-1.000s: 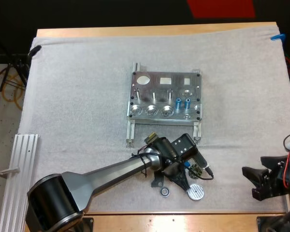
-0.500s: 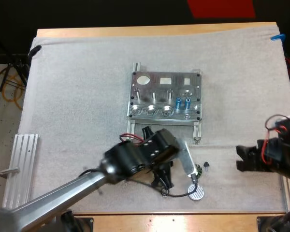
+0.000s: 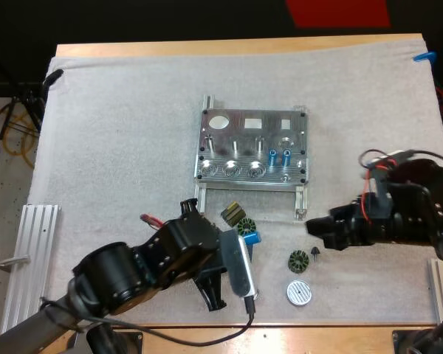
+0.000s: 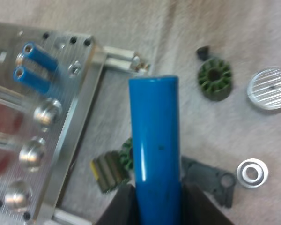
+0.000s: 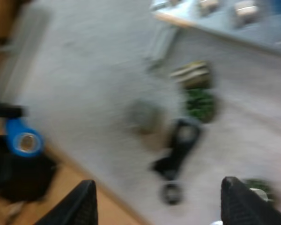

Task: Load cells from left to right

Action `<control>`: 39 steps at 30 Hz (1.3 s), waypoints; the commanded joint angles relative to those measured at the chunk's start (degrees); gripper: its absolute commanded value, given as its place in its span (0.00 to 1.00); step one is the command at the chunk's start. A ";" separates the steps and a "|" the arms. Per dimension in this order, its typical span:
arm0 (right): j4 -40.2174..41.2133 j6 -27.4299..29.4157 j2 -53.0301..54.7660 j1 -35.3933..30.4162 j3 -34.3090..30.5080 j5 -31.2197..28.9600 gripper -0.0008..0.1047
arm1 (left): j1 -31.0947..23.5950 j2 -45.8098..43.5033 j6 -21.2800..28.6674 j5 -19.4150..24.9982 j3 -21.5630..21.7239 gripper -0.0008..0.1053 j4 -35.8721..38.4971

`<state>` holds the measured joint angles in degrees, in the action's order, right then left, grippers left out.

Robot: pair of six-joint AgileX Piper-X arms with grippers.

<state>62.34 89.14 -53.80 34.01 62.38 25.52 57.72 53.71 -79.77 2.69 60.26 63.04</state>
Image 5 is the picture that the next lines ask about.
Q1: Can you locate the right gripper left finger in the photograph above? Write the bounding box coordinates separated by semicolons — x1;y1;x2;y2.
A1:
35;179;99;225

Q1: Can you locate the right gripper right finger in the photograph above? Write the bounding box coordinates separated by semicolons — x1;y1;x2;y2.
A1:
221;176;281;225

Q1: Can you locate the small steel bearing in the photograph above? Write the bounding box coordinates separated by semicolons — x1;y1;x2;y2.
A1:
160;182;185;205

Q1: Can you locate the grey ribbed disc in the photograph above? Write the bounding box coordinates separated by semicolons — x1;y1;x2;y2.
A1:
125;98;166;139

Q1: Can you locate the dark ribbed drum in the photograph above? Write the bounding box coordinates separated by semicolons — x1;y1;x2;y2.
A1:
170;60;214;90

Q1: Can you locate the flat black bracket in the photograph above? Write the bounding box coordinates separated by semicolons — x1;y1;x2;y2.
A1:
151;118;203;181

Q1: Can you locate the dark green ribbed ring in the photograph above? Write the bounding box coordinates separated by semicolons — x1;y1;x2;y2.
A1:
184;88;222;124

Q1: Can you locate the metal plate on aluminium frame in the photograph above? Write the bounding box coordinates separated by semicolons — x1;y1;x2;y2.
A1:
145;0;281;68

